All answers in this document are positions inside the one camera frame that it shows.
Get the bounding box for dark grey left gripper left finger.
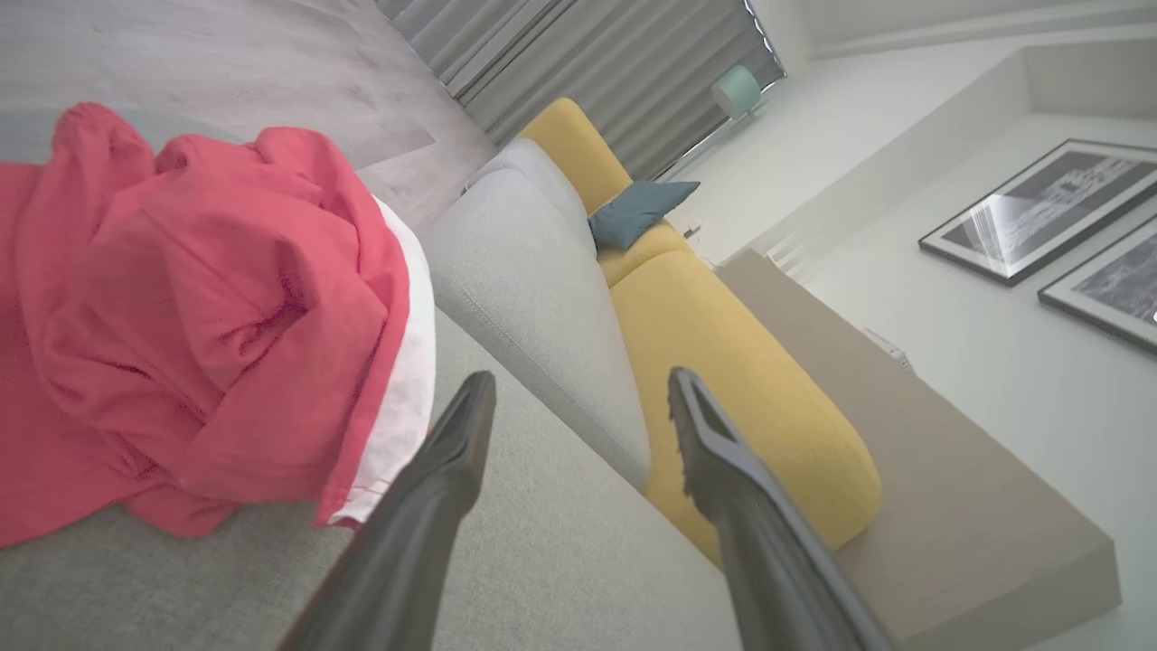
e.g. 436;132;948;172
280;371;498;651

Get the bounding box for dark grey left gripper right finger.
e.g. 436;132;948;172
667;366;896;651

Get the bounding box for red shorts with white waistband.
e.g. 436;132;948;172
0;101;437;549

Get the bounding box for grey fabric sofa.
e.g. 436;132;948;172
0;307;747;651

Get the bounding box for large yellow sofa back cushion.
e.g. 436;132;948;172
610;249;883;569

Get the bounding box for beige wooden ledge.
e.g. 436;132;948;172
714;249;1124;645

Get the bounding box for grey sofa back cushion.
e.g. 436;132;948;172
423;136;654;494

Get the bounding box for teal throw pillow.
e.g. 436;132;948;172
588;179;701;253

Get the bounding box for small yellow sofa back cushion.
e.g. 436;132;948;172
520;98;695;288

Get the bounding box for large black framed picture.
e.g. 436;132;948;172
918;138;1157;288

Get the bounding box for small black framed picture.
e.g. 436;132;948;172
1037;215;1157;354

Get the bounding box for mint green lamp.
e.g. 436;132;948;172
710;64;766;121

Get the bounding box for grey pleated curtain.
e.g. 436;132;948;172
375;0;787;182

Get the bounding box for white wall socket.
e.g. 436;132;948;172
863;326;917;374

